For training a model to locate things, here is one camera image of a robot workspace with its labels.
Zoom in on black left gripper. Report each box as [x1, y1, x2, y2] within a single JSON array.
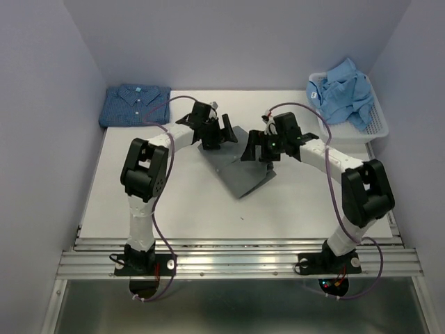
[[202, 114, 237, 150]]

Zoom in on light blue crumpled shirt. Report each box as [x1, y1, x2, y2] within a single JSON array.
[[306, 58, 374, 131]]

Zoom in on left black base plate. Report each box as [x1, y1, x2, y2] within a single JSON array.
[[109, 253, 177, 277]]

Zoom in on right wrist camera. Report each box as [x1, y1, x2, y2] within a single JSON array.
[[261, 110, 277, 135]]

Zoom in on grey long sleeve shirt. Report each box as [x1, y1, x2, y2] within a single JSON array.
[[197, 126, 276, 199]]

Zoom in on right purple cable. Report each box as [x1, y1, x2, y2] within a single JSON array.
[[262, 102, 385, 301]]

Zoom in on blue checked folded shirt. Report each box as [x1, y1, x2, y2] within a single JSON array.
[[99, 83, 171, 128]]

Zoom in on aluminium rail frame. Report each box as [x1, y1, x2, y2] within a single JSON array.
[[41, 138, 432, 334]]

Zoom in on white plastic basket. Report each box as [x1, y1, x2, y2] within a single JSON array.
[[330, 76, 389, 145]]

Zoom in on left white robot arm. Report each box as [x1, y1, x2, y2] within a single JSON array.
[[115, 101, 238, 274]]

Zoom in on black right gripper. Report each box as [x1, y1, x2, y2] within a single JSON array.
[[240, 129, 286, 161]]

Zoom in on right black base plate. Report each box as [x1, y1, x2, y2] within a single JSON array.
[[293, 252, 362, 276]]

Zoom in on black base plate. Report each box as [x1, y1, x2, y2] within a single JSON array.
[[109, 253, 177, 277], [293, 252, 362, 276]]

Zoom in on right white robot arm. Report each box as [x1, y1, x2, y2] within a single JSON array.
[[241, 112, 395, 275]]

